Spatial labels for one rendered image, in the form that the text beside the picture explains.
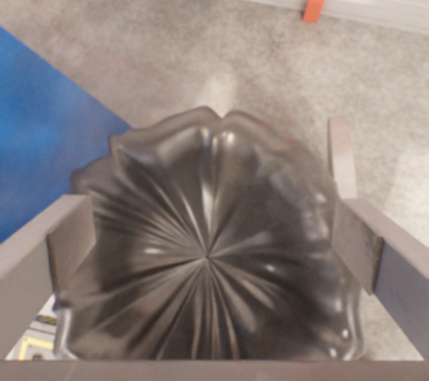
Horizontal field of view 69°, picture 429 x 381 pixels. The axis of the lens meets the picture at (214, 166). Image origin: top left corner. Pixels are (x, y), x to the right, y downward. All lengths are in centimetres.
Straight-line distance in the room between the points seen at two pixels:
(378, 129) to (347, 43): 35
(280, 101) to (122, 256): 83
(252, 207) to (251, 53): 83
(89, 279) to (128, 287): 7
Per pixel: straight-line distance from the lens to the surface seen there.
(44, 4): 167
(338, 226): 17
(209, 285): 64
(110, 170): 53
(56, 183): 90
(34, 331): 104
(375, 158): 125
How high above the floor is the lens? 114
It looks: 80 degrees down
